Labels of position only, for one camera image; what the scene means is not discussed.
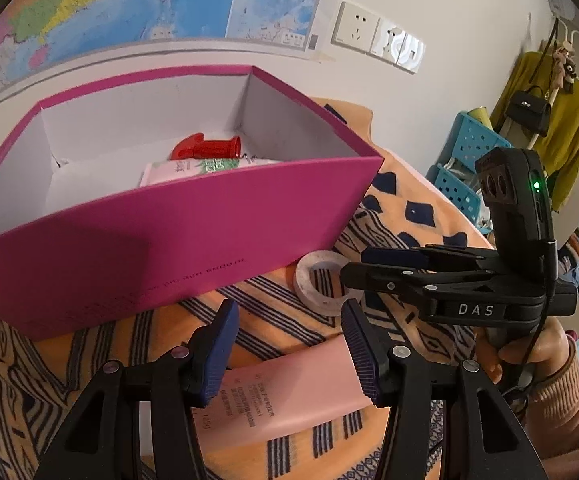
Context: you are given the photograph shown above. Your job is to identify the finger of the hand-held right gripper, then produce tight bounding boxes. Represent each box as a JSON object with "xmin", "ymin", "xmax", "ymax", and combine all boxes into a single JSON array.
[
  {"xmin": 339, "ymin": 262, "xmax": 490, "ymax": 307},
  {"xmin": 360, "ymin": 243, "xmax": 496, "ymax": 272}
]

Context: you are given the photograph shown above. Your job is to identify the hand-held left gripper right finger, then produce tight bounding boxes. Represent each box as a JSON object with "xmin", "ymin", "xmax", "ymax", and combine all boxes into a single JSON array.
[{"xmin": 340, "ymin": 298, "xmax": 545, "ymax": 480}]

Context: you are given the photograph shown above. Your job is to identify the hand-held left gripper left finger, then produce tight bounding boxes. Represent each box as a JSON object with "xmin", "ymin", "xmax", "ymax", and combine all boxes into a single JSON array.
[{"xmin": 32, "ymin": 299, "xmax": 241, "ymax": 480}]

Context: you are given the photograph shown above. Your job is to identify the plain pink tube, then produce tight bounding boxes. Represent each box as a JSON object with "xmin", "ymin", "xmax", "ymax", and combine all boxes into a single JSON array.
[{"xmin": 194, "ymin": 335, "xmax": 395, "ymax": 453}]

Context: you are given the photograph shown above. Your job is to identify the white tape roll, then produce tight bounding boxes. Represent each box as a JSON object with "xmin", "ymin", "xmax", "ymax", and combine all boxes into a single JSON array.
[{"xmin": 294, "ymin": 250, "xmax": 357, "ymax": 317}]

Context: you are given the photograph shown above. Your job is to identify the pink cardboard box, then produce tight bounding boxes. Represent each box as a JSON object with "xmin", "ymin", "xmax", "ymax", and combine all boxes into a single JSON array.
[{"xmin": 0, "ymin": 64, "xmax": 385, "ymax": 338}]

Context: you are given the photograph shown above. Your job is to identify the pink tube with green print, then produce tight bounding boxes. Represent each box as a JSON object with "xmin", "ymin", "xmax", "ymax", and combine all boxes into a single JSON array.
[{"xmin": 139, "ymin": 156, "xmax": 290, "ymax": 187}]

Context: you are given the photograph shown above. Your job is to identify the red toy hammer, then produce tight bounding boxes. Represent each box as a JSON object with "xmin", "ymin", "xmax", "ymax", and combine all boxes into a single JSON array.
[{"xmin": 172, "ymin": 132, "xmax": 242, "ymax": 161}]

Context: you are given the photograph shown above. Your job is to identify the person's right hand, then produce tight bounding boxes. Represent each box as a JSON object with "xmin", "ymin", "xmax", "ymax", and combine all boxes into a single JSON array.
[{"xmin": 474, "ymin": 319, "xmax": 575, "ymax": 388}]

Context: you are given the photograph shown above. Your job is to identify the orange patterned blanket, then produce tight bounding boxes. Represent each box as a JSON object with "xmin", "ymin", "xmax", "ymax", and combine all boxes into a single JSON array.
[{"xmin": 0, "ymin": 95, "xmax": 520, "ymax": 480}]

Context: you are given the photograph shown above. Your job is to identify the pile of clothes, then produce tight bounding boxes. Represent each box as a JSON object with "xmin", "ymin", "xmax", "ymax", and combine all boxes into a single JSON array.
[{"xmin": 557, "ymin": 227, "xmax": 579, "ymax": 311}]

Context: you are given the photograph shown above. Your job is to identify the blue plastic basket rack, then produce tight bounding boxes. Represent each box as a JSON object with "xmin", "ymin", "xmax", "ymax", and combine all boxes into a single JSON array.
[{"xmin": 425, "ymin": 110, "xmax": 515, "ymax": 235}]

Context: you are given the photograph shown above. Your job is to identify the yellow-green garment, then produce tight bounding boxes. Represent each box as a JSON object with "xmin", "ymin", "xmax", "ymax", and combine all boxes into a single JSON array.
[{"xmin": 489, "ymin": 50, "xmax": 579, "ymax": 211}]

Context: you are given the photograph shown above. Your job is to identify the black handbag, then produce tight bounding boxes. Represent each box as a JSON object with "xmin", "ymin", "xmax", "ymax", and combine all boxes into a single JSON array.
[{"xmin": 505, "ymin": 85, "xmax": 554, "ymax": 137}]

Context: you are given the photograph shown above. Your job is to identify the beige hanging ornament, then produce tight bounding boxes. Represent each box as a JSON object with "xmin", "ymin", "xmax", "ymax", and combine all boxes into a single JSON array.
[{"xmin": 552, "ymin": 45, "xmax": 577, "ymax": 93}]

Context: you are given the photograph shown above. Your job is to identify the white coat rack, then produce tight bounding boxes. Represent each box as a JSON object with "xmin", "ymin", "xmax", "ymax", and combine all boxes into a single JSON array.
[{"xmin": 524, "ymin": 12, "xmax": 579, "ymax": 151}]

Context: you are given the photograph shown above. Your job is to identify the white wall sockets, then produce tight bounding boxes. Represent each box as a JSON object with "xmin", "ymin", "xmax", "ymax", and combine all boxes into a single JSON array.
[{"xmin": 369, "ymin": 16, "xmax": 426, "ymax": 73}]

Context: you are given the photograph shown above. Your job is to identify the white wall socket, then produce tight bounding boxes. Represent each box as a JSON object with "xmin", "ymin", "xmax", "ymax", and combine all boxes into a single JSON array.
[{"xmin": 330, "ymin": 1, "xmax": 383, "ymax": 53}]

